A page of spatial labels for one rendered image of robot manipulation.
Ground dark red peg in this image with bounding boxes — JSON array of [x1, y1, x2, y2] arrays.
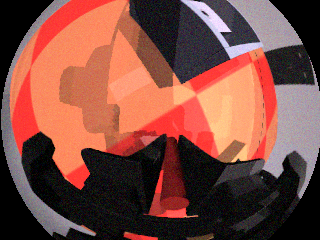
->
[[159, 136, 189, 211]]

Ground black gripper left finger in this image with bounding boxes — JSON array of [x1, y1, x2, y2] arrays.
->
[[80, 133, 167, 215]]

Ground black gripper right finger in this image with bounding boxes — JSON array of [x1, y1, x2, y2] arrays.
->
[[179, 135, 265, 217]]

